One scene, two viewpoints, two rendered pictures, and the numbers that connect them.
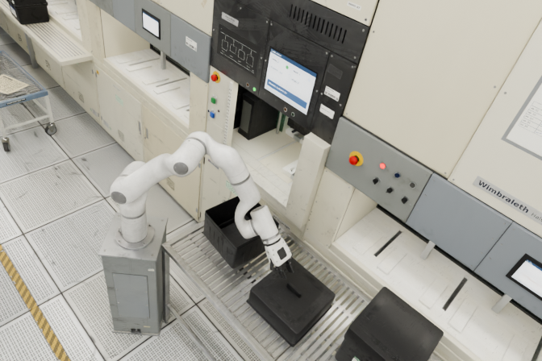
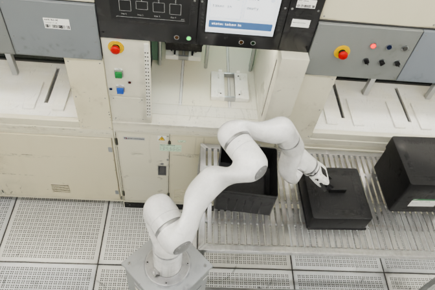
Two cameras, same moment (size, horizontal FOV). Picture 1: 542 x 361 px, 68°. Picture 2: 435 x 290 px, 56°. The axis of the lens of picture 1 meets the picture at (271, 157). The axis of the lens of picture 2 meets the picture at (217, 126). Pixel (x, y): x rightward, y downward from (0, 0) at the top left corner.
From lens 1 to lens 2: 1.22 m
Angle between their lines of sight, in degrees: 34
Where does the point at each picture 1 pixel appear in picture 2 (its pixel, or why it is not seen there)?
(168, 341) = not seen: outside the picture
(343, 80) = not seen: outside the picture
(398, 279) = (371, 123)
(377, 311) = (409, 157)
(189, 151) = (256, 149)
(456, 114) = not seen: outside the picture
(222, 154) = (283, 130)
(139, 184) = (198, 217)
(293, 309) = (351, 204)
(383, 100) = not seen: outside the picture
